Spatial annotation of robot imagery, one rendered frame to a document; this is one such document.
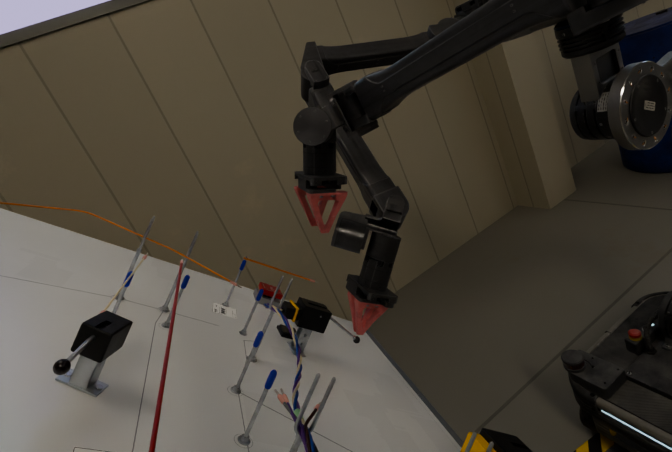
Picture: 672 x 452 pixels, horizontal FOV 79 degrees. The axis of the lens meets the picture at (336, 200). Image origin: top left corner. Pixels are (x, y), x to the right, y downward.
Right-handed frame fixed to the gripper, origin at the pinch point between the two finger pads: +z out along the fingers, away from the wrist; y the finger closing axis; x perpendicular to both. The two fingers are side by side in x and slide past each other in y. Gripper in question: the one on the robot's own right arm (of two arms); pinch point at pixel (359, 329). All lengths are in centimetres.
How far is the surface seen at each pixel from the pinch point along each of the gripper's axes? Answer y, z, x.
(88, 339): 24, -7, -44
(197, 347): 7.7, 2.0, -30.8
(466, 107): -179, -94, 145
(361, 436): 22.5, 5.5, -8.8
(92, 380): 21.7, -1.1, -43.0
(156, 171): -165, -2, -43
